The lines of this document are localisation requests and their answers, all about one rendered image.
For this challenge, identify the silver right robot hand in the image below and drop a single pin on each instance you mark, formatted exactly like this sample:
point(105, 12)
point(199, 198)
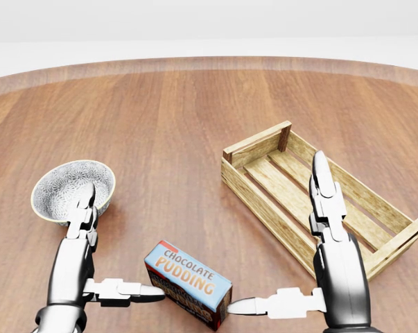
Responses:
point(340, 274)

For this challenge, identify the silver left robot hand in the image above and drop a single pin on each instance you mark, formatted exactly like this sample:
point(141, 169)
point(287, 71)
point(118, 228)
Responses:
point(70, 268)

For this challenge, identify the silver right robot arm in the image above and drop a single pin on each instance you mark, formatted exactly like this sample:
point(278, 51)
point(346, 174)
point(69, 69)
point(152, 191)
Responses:
point(353, 329)

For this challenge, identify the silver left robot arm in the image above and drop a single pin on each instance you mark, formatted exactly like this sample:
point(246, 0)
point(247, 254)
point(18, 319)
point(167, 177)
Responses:
point(58, 320)

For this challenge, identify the wooden slat tray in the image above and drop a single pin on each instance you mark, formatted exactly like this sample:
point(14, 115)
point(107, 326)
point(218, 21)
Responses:
point(319, 197)

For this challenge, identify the chocolate pudding box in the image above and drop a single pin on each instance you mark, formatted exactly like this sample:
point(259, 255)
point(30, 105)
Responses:
point(188, 282)

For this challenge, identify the patterned grey bowl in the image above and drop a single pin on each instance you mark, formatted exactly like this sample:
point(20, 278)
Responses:
point(71, 189)

